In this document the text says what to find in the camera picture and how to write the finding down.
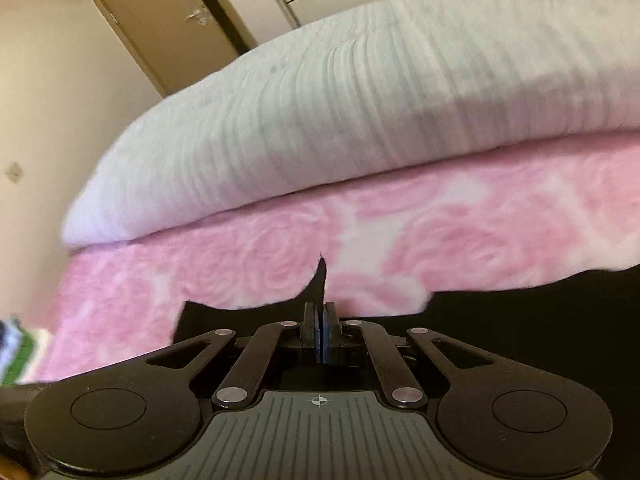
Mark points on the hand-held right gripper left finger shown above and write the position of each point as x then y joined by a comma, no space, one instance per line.
310,335

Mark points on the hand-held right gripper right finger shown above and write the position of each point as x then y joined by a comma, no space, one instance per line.
329,340

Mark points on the black garment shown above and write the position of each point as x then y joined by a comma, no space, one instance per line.
550,320

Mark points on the pink rose blanket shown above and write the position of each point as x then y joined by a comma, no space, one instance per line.
450,240

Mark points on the grey striped quilt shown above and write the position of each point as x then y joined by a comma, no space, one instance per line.
350,110

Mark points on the green and white box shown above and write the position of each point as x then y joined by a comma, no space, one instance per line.
15,350

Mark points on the brown wooden door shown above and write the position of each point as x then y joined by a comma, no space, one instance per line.
165,20

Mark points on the wall switch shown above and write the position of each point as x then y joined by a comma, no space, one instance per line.
14,172

